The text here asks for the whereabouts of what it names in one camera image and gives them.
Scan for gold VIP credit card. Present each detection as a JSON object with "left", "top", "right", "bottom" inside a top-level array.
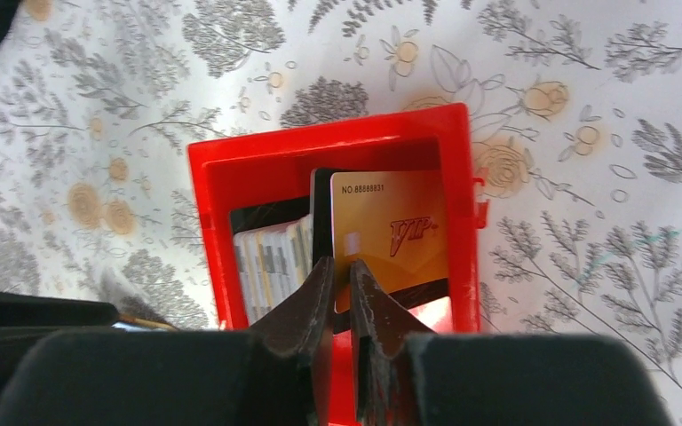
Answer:
[{"left": 330, "top": 170, "right": 448, "bottom": 313}]

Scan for stack of credit cards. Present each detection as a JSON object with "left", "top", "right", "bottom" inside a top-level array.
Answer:
[{"left": 229, "top": 196, "right": 313, "bottom": 325}]

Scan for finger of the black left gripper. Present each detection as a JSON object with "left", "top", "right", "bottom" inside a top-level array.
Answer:
[{"left": 0, "top": 292, "right": 120, "bottom": 393}]

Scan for red plastic bin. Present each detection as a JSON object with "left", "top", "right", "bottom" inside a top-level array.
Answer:
[{"left": 188, "top": 104, "right": 487, "bottom": 425}]

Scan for brown leather card holder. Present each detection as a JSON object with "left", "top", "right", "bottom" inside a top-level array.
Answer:
[{"left": 112, "top": 315, "right": 178, "bottom": 331}]

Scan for floral table mat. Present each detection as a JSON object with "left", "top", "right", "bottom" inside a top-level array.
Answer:
[{"left": 0, "top": 1, "right": 682, "bottom": 425}]

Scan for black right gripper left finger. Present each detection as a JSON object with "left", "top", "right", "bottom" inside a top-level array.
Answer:
[{"left": 250, "top": 256, "right": 335, "bottom": 425}]

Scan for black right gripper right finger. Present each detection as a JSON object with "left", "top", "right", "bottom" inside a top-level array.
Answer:
[{"left": 350, "top": 260, "right": 433, "bottom": 425}]

